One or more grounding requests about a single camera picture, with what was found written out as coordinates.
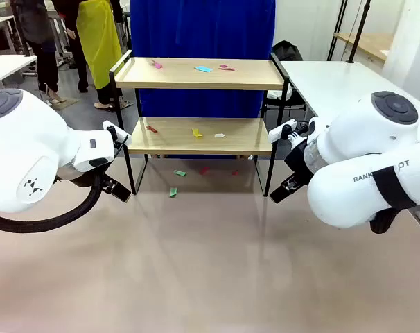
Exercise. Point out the pink paper scrap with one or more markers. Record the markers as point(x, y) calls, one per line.
point(157, 64)

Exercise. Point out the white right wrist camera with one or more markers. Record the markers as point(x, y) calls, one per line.
point(277, 133)

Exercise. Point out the person in dark clothes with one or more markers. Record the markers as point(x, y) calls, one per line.
point(40, 31)

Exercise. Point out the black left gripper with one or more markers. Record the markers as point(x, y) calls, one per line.
point(78, 175)

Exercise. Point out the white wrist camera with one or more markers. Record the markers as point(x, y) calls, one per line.
point(106, 124)
point(277, 133)

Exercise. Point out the two-tier wooden black-frame shelf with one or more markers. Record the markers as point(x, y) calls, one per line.
point(196, 78)

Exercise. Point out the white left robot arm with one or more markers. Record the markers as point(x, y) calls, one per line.
point(26, 138)

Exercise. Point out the white table with grey leg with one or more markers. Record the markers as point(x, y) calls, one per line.
point(5, 67)

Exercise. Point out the person in yellow apron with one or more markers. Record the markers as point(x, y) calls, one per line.
point(95, 38)

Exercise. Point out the black tripod stand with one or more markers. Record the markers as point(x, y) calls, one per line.
point(357, 34)

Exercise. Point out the green paper scrap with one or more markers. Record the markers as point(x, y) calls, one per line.
point(173, 192)
point(179, 173)

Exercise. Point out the white rounded side table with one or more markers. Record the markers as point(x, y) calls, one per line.
point(328, 83)

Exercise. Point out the wooden top desk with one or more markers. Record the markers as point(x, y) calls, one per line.
point(369, 43)

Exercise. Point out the dark red paper scrap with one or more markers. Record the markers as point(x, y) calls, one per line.
point(226, 68)

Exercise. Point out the grey floor mat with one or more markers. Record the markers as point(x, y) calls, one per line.
point(64, 103)

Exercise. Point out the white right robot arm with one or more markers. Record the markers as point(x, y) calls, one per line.
point(362, 138)

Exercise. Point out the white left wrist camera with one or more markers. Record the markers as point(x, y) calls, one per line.
point(106, 124)

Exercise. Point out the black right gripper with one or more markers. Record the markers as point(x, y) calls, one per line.
point(298, 159)

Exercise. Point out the yellow paper scrap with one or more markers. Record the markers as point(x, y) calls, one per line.
point(196, 133)

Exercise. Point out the white paper scrap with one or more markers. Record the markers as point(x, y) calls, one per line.
point(219, 135)

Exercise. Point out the black office chair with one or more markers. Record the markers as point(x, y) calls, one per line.
point(288, 52)

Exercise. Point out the light blue paper scrap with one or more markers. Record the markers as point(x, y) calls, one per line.
point(203, 69)

